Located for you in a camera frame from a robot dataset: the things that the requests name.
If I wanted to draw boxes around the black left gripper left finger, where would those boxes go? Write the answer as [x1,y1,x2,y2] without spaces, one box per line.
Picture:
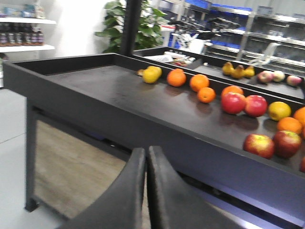
[59,148,146,229]

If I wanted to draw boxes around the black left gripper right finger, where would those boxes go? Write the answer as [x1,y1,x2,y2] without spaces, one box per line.
[147,146,241,229]

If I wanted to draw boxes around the black wooden produce stand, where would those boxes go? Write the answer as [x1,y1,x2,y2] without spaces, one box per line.
[3,53,305,229]

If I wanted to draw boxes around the red apple front left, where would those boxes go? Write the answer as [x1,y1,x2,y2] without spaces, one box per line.
[243,134,275,159]

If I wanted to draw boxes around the pink red apple left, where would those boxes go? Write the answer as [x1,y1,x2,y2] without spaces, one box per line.
[221,92,246,115]

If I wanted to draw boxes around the pink red apple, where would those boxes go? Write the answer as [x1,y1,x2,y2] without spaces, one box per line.
[221,92,246,115]
[244,95,268,117]

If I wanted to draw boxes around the red apple middle left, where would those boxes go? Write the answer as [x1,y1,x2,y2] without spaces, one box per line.
[273,130,302,158]

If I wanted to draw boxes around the orange far left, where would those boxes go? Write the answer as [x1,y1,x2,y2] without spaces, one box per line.
[221,85,244,97]

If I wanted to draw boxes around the yellow apple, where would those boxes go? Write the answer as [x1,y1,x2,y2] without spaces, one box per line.
[268,101,292,121]

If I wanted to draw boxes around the small orange left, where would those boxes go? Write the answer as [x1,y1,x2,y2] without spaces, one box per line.
[277,117,303,134]

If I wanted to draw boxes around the brown pears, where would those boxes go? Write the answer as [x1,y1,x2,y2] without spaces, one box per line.
[222,62,255,79]

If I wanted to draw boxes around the green potted plant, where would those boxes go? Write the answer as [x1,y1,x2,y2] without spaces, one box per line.
[94,0,168,53]

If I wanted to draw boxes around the white store shelving unit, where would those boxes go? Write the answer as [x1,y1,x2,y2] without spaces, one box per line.
[0,0,56,88]

